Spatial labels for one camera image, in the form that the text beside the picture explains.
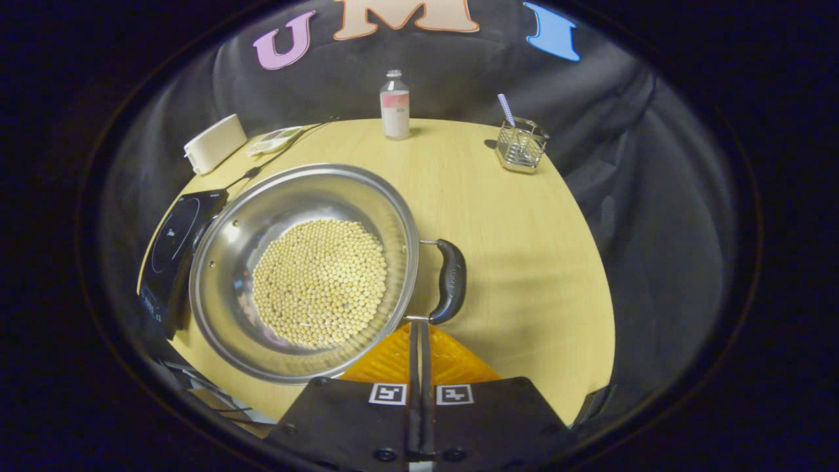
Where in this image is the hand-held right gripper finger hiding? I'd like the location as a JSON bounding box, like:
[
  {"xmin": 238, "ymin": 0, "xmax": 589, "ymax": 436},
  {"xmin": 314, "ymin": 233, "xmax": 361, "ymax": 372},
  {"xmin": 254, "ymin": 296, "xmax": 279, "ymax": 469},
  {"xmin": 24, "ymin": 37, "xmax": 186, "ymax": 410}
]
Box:
[
  {"xmin": 420, "ymin": 321, "xmax": 571, "ymax": 472},
  {"xmin": 262, "ymin": 321, "xmax": 421, "ymax": 472}
]

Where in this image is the stainless steel pot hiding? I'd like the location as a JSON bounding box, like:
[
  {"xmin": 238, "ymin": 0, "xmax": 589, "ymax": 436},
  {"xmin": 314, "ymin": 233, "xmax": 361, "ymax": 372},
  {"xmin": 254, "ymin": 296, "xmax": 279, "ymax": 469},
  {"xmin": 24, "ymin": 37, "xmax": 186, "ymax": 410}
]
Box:
[{"xmin": 189, "ymin": 163, "xmax": 468, "ymax": 385}]

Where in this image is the black induction cooktop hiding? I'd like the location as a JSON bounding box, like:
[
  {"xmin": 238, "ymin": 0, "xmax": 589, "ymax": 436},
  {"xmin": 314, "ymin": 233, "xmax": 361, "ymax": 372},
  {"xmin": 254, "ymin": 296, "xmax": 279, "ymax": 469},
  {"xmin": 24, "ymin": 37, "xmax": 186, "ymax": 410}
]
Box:
[{"xmin": 136, "ymin": 189, "xmax": 230, "ymax": 340}]

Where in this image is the pile of yellow soybeans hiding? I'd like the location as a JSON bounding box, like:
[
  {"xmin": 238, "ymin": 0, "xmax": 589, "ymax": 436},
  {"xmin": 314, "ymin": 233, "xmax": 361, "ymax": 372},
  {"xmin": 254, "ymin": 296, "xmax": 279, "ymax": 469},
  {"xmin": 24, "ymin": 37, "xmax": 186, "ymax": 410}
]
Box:
[{"xmin": 252, "ymin": 218, "xmax": 389, "ymax": 349}]

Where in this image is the clear bottle with pink label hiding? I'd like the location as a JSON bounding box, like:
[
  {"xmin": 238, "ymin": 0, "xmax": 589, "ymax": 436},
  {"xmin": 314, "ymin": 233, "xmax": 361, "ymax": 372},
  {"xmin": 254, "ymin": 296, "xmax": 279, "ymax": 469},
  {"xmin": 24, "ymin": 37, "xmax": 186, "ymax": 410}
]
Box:
[{"xmin": 380, "ymin": 69, "xmax": 411, "ymax": 140}]

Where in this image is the white divided bean dish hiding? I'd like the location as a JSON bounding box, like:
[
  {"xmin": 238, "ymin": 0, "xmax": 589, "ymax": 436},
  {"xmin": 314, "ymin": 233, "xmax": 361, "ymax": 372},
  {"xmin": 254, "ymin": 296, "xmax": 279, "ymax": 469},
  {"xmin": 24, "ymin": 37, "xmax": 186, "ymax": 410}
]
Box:
[{"xmin": 245, "ymin": 126, "xmax": 305, "ymax": 157}]

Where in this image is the white toaster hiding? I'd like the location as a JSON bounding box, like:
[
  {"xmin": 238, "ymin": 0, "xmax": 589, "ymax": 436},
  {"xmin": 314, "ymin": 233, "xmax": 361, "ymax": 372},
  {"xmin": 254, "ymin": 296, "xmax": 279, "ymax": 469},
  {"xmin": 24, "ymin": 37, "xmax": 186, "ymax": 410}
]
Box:
[{"xmin": 184, "ymin": 113, "xmax": 248, "ymax": 175}]

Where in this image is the metal wire holder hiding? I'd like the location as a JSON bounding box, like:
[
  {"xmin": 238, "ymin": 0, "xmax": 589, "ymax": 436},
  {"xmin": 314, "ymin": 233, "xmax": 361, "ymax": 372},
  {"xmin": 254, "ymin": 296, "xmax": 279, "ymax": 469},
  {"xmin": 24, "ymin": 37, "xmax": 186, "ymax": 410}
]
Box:
[{"xmin": 495, "ymin": 117, "xmax": 550, "ymax": 174}]

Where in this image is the black power cable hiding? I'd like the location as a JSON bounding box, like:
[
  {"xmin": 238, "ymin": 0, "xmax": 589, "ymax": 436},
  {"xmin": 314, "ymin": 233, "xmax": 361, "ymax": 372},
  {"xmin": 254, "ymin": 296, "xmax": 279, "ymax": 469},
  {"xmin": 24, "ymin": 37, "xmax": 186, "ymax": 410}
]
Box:
[{"xmin": 226, "ymin": 118, "xmax": 341, "ymax": 194}]

